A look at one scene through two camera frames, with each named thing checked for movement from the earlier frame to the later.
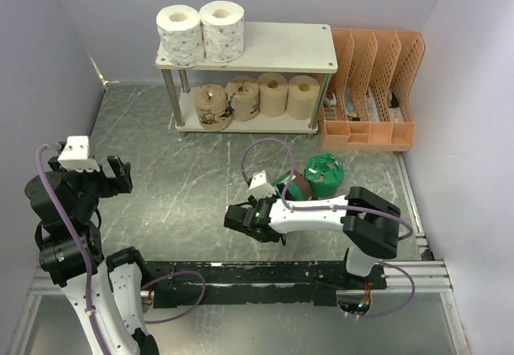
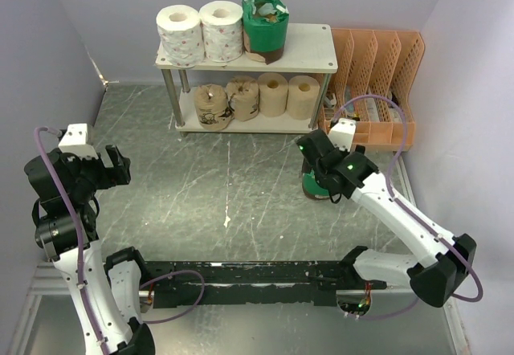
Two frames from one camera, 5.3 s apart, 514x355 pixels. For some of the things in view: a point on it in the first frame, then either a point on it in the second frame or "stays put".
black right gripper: x=253 y=200 to x=344 y=153
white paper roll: x=180 y=31 stays put
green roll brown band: x=299 y=188 to x=265 y=24
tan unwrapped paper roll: x=302 y=97 stays put
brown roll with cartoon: x=243 y=97 stays put
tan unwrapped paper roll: x=272 y=94 stays put
